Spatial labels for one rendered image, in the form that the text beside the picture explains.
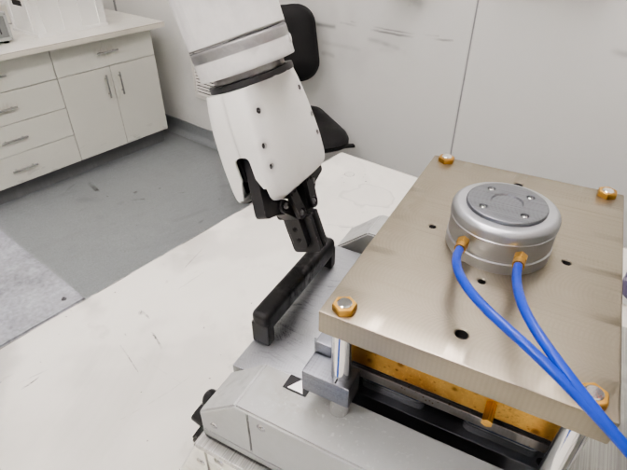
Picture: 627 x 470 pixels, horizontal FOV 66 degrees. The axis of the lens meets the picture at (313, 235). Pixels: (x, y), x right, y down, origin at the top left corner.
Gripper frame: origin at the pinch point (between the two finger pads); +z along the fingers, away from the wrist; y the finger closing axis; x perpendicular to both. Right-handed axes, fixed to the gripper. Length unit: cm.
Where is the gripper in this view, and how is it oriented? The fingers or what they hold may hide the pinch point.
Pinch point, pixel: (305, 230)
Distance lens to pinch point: 47.5
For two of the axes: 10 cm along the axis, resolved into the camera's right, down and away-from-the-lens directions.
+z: 3.0, 8.6, 4.0
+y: -4.6, 5.0, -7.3
